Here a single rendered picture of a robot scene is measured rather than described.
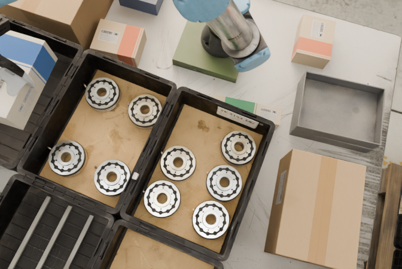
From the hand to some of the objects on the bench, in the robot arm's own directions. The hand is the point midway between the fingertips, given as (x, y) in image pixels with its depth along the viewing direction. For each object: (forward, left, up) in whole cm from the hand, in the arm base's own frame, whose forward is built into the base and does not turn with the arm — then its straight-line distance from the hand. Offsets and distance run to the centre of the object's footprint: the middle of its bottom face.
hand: (6, 75), depth 86 cm
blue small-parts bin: (-63, +14, -37) cm, 74 cm away
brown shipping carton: (+6, +86, -38) cm, 94 cm away
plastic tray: (-28, +90, -36) cm, 101 cm away
